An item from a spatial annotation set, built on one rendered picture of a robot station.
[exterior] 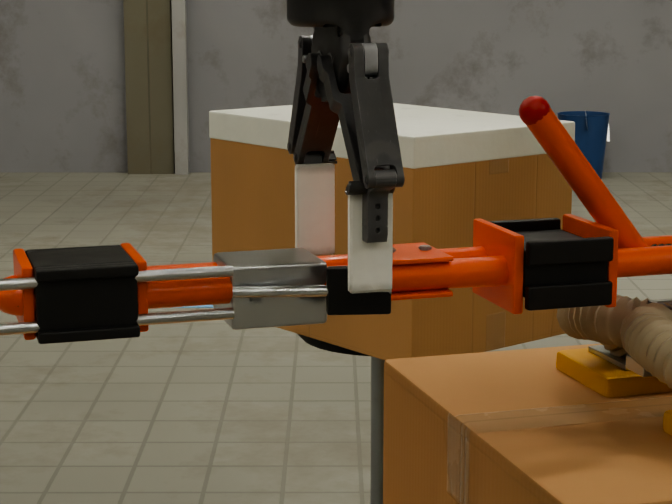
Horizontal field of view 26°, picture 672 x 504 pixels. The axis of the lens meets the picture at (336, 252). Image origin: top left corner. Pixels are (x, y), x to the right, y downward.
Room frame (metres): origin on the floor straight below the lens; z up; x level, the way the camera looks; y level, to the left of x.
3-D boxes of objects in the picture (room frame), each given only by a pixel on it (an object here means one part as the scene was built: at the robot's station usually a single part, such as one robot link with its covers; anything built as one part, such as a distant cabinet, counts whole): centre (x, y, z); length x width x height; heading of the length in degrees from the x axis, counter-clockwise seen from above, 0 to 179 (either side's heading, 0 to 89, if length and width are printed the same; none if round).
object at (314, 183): (1.09, 0.02, 1.11); 0.03 x 0.01 x 0.07; 107
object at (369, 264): (0.96, -0.02, 1.11); 0.03 x 0.01 x 0.07; 107
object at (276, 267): (1.03, 0.05, 1.07); 0.07 x 0.07 x 0.04; 17
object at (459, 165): (2.77, -0.09, 0.82); 0.60 x 0.40 x 0.40; 39
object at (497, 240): (1.09, -0.16, 1.07); 0.10 x 0.08 x 0.06; 17
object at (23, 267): (0.99, 0.18, 1.07); 0.08 x 0.07 x 0.05; 107
